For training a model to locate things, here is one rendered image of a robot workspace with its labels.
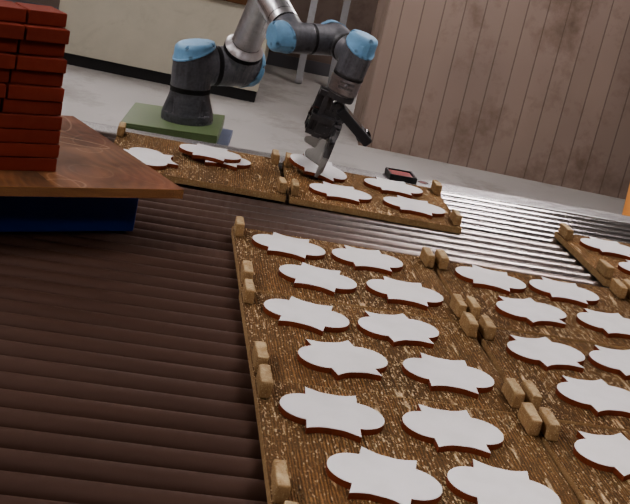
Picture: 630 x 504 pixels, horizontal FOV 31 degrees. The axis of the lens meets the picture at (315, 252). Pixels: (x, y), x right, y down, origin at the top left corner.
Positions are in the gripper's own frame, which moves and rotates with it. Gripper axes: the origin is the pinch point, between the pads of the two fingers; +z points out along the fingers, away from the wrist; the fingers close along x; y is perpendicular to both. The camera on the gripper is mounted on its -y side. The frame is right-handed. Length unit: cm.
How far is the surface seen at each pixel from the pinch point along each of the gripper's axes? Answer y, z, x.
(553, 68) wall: -204, 39, -492
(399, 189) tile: -20.6, -2.9, 2.5
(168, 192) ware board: 35, -11, 74
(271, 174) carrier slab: 11.3, 3.0, 8.1
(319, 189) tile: 0.6, -1.1, 17.6
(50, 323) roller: 47, -2, 116
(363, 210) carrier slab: -9.5, -2.6, 25.1
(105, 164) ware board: 48, -8, 65
